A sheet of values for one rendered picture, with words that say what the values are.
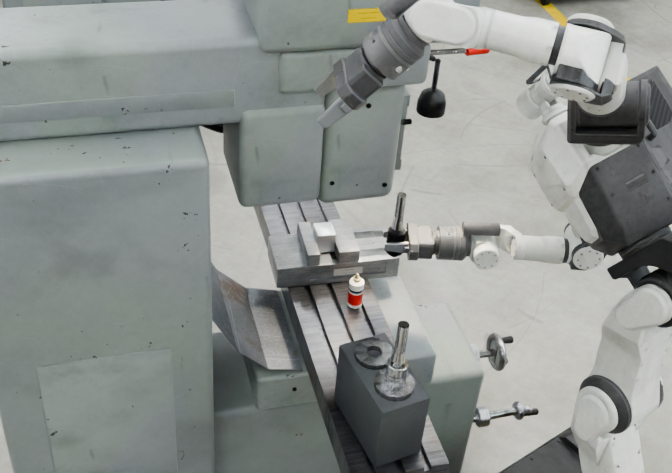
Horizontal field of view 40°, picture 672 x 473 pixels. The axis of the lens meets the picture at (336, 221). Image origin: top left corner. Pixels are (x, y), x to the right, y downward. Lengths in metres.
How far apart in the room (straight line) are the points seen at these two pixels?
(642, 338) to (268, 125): 0.91
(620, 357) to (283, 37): 1.02
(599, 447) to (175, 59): 1.31
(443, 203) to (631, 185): 2.60
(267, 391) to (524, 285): 1.91
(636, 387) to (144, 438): 1.19
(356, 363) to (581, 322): 2.04
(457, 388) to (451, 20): 1.40
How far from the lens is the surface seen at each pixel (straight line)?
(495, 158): 4.90
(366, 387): 2.04
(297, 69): 1.92
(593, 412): 2.22
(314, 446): 2.68
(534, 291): 4.09
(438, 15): 1.52
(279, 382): 2.42
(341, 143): 2.07
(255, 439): 2.59
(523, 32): 1.54
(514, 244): 2.42
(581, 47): 1.55
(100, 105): 1.90
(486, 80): 5.63
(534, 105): 2.07
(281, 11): 1.84
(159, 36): 1.89
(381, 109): 2.05
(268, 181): 2.05
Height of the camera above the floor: 2.59
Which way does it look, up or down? 37 degrees down
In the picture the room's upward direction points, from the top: 5 degrees clockwise
